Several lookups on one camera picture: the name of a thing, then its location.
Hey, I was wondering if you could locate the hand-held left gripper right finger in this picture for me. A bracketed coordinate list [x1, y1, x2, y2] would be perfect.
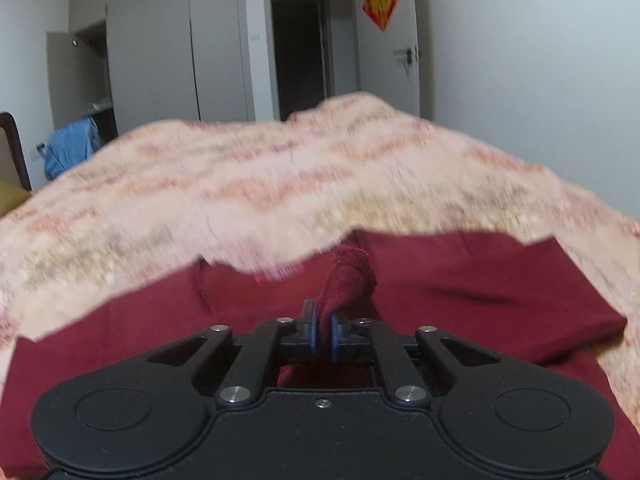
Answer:
[331, 312, 503, 408]

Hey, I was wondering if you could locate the dark red garment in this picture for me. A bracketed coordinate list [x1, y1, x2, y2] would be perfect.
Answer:
[0, 229, 628, 478]

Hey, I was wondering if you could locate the white wardrobe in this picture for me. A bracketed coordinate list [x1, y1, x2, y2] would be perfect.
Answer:
[46, 0, 257, 137]

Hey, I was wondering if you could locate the blue cloth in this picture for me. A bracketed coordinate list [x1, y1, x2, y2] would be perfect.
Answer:
[44, 116, 100, 181]

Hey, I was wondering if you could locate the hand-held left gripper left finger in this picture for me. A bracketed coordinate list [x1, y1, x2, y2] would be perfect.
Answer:
[145, 300, 321, 408]

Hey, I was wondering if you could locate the pink floral blanket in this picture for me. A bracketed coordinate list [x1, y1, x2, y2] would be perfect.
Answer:
[0, 92, 640, 453]

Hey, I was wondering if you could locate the metal door handle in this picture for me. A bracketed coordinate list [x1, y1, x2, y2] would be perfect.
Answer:
[392, 46, 419, 77]

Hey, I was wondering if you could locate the red diamond door decoration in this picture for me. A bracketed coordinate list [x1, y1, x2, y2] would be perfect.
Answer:
[362, 0, 402, 33]

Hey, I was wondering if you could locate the white room door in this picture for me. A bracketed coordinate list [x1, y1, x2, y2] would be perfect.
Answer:
[350, 0, 422, 121]

